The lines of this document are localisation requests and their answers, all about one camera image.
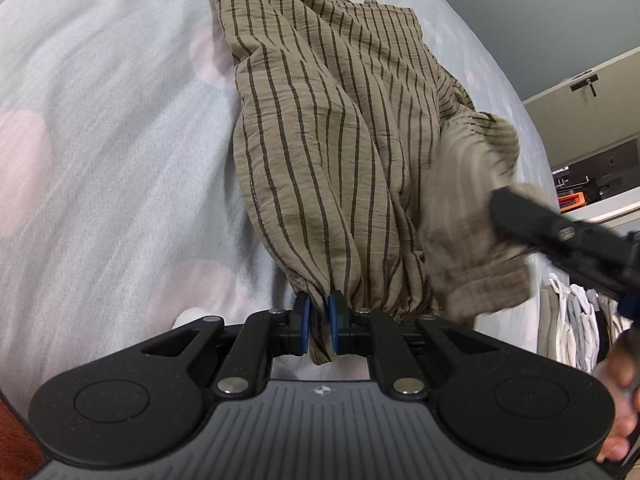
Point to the person's right hand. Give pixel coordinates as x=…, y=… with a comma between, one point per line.
x=616, y=400

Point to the cream door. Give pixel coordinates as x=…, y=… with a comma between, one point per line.
x=590, y=120

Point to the beige dark-striped pants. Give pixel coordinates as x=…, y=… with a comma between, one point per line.
x=325, y=135

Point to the rust orange fleece trousers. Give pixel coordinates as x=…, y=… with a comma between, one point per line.
x=15, y=440

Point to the stack of folded clothes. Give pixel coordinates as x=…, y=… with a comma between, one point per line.
x=570, y=320

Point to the orange box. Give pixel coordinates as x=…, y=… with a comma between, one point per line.
x=572, y=200

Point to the white sock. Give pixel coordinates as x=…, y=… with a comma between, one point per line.
x=191, y=317

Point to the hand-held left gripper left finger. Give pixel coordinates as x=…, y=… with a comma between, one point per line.
x=301, y=324

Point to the bed with polka dot sheet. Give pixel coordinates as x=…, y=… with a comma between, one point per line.
x=100, y=160

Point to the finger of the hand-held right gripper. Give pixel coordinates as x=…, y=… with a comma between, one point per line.
x=530, y=222

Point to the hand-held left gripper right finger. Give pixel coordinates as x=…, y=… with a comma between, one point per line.
x=336, y=324

